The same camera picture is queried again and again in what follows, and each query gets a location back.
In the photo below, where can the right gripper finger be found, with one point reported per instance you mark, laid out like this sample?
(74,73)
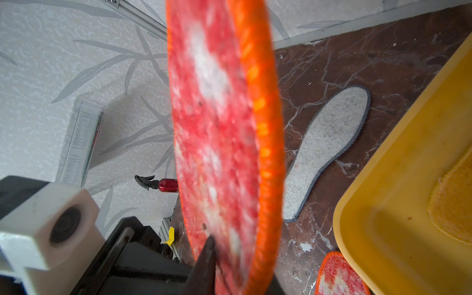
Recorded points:
(201,280)

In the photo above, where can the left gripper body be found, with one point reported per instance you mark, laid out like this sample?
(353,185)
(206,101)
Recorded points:
(133,261)

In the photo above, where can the red insole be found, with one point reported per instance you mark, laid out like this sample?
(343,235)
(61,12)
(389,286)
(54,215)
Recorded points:
(228,134)
(336,277)

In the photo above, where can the grey insole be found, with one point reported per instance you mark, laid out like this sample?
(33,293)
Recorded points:
(330,133)

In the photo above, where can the yellow insole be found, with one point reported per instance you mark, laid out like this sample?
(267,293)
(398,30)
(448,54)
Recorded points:
(450,205)

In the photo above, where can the yellow plastic storage box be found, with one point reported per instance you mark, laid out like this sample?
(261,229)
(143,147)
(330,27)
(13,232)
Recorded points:
(381,224)

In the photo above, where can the red spray bottle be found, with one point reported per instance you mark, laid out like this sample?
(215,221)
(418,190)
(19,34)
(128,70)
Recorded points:
(163,185)

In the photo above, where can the clear plastic wall shelf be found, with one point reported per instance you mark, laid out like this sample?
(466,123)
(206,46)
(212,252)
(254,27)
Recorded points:
(80,140)

